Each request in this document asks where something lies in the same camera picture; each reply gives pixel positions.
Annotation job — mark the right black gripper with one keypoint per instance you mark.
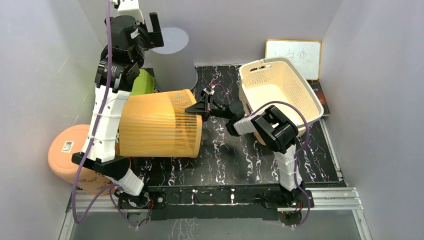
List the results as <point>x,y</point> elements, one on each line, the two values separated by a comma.
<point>201,107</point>

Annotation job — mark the dark paperback book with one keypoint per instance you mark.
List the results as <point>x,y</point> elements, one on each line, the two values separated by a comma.
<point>318,90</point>

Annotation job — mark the green plastic tub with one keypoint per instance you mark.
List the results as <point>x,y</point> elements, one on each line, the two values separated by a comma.
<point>143,84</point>

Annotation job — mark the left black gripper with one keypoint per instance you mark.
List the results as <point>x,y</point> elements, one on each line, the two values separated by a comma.
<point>153,39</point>

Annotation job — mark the cream perforated laundry basket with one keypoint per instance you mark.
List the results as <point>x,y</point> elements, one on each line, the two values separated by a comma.
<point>277,79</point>

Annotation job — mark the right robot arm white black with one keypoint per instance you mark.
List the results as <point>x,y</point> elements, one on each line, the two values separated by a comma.
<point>273,126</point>

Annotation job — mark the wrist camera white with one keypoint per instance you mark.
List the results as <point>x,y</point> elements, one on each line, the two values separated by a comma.
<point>208,92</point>
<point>129,8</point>

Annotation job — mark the aluminium frame rail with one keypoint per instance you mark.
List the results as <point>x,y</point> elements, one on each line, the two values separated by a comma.
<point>325,199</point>

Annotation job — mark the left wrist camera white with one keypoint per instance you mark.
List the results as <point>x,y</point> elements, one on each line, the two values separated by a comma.
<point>129,8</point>

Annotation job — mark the orange plastic bucket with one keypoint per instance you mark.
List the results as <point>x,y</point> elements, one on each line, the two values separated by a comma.
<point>60,154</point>

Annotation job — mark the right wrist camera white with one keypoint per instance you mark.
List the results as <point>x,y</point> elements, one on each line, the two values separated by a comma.
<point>208,92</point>

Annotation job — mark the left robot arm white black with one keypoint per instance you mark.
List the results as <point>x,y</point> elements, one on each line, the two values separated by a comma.
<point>119,66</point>

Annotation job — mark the yellow framed whiteboard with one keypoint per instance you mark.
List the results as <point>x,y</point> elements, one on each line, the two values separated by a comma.
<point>305,55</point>

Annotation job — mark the yellow slatted plastic basket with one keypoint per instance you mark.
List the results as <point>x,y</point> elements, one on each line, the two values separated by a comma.
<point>157,125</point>

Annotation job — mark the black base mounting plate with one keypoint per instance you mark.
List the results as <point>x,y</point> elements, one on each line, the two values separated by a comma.
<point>241,201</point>

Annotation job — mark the grey plastic bucket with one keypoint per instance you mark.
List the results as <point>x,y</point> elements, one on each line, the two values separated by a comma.
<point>173,64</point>

